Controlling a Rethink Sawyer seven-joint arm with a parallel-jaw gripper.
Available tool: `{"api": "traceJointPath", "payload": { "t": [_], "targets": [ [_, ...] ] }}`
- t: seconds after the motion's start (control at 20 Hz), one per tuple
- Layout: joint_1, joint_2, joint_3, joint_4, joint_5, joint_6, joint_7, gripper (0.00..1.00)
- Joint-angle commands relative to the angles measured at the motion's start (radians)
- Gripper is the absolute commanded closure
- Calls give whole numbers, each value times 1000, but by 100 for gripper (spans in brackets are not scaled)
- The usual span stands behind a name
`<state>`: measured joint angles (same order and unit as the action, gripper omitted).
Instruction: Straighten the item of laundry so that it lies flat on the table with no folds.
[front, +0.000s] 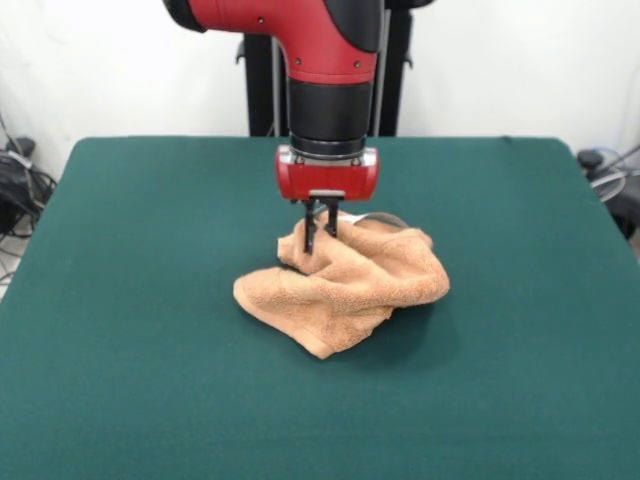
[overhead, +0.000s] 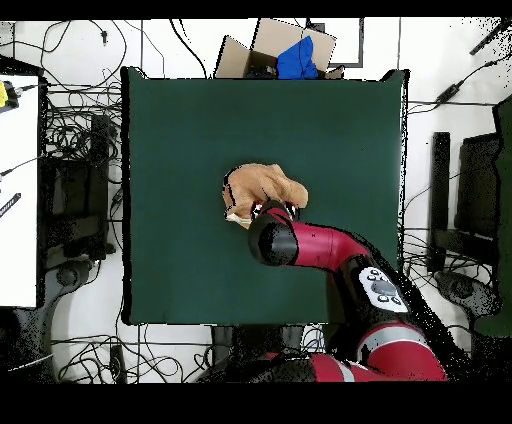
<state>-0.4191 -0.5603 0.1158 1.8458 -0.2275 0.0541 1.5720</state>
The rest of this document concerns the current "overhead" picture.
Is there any black tripod leg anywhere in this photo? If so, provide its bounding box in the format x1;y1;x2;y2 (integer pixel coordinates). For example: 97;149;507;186
469;17;512;56

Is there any dark green table cloth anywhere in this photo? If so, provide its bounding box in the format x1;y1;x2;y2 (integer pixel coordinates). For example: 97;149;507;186
120;66;409;326

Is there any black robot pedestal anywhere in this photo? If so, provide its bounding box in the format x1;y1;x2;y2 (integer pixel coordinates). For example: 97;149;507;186
210;324;306;361

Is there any black power adapter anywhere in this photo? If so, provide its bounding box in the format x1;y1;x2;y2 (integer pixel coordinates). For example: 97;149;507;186
435;83;461;104

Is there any thick black cable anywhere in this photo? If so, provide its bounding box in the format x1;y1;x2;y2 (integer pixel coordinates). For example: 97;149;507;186
168;17;210;80

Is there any yellow and black device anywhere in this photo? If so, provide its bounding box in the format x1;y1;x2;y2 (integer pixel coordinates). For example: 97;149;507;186
0;79;20;114

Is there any black flat strip tool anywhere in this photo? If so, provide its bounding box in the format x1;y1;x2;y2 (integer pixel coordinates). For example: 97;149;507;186
0;192;22;218

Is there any black upright bar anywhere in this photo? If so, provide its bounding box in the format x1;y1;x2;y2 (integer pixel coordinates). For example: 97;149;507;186
426;131;452;274

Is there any blue garment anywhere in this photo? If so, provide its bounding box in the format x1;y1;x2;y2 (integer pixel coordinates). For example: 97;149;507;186
276;35;320;80

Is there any dark green fabric piece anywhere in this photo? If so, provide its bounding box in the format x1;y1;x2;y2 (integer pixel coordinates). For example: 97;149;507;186
473;94;512;338

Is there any thin black cable with plug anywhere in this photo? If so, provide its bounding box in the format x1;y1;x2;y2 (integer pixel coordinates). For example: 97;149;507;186
39;19;129;88

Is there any open cardboard box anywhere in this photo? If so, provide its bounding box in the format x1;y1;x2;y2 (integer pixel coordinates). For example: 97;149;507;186
214;17;346;80

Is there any dark square floor frame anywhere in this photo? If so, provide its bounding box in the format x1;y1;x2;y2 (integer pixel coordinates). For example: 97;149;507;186
305;17;365;68

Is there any tan terry towel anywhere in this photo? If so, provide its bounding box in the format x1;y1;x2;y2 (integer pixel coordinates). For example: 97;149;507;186
221;162;310;230

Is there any white desk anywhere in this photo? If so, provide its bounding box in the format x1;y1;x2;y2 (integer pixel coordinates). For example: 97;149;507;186
0;74;40;308

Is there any black power strip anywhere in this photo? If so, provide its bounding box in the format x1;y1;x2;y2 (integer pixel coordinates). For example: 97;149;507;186
109;344;128;383

